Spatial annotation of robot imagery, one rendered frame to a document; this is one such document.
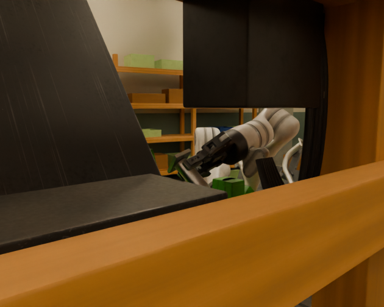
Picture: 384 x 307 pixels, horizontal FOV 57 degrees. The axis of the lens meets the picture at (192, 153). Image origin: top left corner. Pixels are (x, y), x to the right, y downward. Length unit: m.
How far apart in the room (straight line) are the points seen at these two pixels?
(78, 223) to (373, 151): 0.41
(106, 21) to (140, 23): 0.63
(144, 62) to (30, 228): 5.86
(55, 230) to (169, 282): 0.17
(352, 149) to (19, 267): 0.48
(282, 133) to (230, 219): 0.66
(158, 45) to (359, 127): 6.48
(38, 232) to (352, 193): 0.30
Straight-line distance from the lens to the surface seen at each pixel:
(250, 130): 0.80
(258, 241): 0.26
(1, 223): 0.39
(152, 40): 6.92
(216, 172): 1.16
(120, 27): 6.71
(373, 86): 0.57
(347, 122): 0.58
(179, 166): 0.70
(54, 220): 0.38
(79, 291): 0.18
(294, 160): 1.92
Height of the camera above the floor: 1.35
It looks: 7 degrees down
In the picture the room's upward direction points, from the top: straight up
